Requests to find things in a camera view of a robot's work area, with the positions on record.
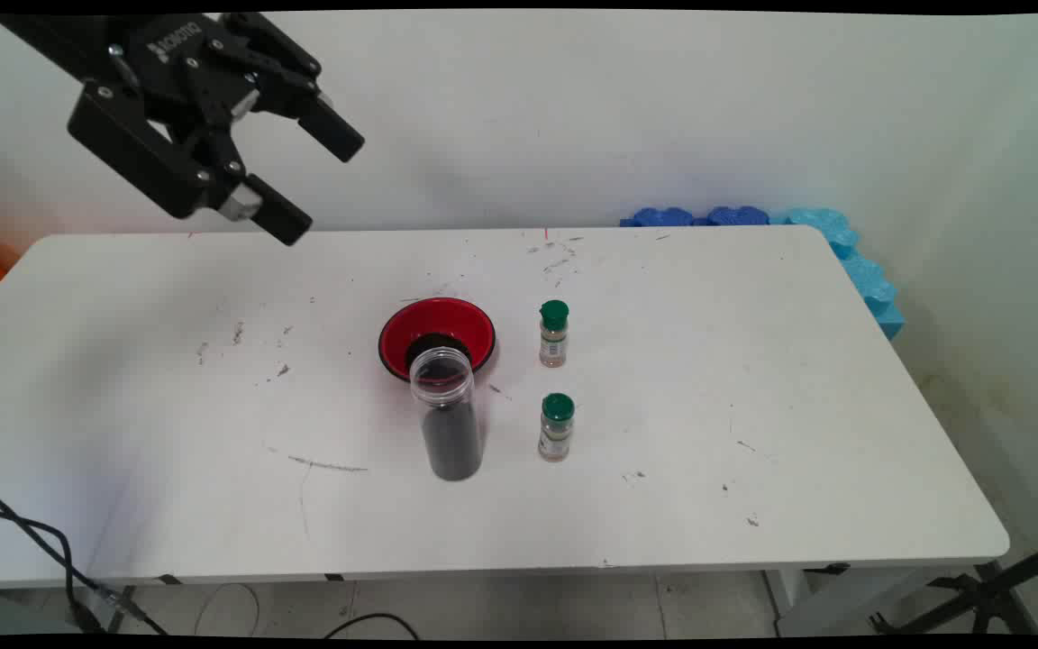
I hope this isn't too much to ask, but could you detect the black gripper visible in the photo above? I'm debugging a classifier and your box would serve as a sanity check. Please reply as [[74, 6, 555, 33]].
[[0, 12, 366, 247]]

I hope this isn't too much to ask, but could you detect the clear plastic jar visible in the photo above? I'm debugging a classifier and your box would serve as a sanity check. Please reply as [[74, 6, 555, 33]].
[[408, 345, 485, 482]]

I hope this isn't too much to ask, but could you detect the red bowl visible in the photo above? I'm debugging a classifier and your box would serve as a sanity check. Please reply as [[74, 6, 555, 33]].
[[378, 297, 497, 387]]

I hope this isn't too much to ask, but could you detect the black grain pile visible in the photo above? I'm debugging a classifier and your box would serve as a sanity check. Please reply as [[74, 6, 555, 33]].
[[405, 331, 475, 366]]

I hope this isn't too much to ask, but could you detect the green lid spice bottle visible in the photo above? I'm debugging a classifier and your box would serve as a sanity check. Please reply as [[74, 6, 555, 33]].
[[537, 392, 576, 463], [538, 299, 570, 369]]

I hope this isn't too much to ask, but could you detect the light blue foam mat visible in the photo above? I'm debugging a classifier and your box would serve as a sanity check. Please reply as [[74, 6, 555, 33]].
[[771, 207, 906, 342]]

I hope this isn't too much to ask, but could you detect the black tripod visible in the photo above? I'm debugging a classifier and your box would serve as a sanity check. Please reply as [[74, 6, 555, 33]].
[[870, 534, 1038, 636]]

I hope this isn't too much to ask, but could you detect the black hanging cable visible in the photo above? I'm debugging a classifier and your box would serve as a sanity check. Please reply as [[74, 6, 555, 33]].
[[0, 474, 170, 637]]

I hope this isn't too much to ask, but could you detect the black floor cable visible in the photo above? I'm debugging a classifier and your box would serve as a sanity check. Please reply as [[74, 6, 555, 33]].
[[323, 612, 422, 639]]

